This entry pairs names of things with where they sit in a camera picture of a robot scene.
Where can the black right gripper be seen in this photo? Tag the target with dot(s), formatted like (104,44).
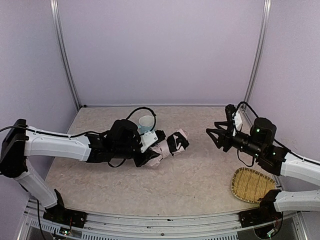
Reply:
(227,139)

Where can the pink and black folding umbrella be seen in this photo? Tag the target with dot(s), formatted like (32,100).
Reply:
(172,145)

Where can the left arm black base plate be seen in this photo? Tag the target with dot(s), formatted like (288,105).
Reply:
(68,217)

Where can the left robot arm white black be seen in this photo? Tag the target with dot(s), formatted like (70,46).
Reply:
(123,141)

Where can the left aluminium corner post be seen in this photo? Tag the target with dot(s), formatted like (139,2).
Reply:
(54,5)

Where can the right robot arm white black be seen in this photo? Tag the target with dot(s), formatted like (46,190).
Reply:
(277,160)

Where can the aluminium corner post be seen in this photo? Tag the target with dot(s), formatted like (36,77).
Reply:
(54,5)
(259,49)

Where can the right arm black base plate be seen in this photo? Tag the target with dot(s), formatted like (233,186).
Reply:
(256,216)

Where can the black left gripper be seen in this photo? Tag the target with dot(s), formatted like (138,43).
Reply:
(152,150)

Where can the right aluminium corner post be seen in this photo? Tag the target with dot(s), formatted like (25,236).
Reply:
(259,49)

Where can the woven bamboo tray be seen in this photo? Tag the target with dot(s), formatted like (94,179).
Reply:
(250,185)

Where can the light blue ceramic mug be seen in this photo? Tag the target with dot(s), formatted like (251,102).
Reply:
(146,123)

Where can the aluminium front rail frame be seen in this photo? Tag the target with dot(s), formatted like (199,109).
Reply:
(107,226)

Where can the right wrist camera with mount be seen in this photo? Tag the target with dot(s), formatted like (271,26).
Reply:
(234,120)

